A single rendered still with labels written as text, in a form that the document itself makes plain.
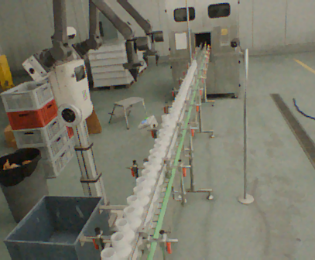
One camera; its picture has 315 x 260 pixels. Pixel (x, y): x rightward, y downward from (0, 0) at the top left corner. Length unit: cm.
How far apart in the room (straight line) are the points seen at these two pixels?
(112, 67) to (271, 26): 608
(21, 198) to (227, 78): 436
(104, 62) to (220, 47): 336
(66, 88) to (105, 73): 616
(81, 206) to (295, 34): 1078
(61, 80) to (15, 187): 134
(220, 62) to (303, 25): 622
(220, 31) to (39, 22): 898
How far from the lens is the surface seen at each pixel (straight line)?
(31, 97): 351
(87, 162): 207
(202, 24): 582
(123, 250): 84
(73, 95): 185
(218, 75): 592
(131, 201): 95
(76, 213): 153
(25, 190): 291
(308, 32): 1177
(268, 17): 1145
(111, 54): 785
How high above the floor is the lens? 170
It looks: 22 degrees down
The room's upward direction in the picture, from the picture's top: 7 degrees counter-clockwise
